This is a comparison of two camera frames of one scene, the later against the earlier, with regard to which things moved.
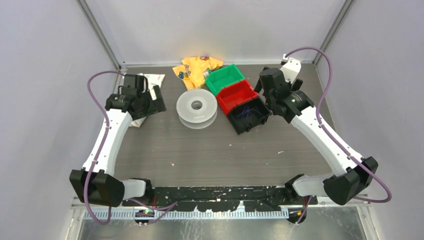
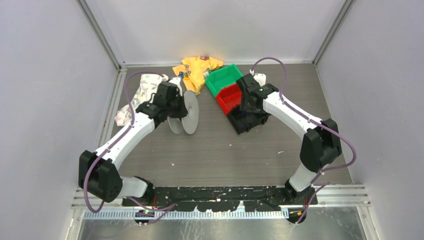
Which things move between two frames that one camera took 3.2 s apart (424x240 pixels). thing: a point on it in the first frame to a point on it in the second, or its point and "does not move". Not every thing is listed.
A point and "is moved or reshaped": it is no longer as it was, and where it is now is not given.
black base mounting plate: (222, 198) does not move
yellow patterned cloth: (195, 70) does not move
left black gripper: (157, 106) to (182, 111)
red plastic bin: (235, 95) does not move
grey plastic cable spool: (197, 108) is moved or reshaped
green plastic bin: (217, 79) does not move
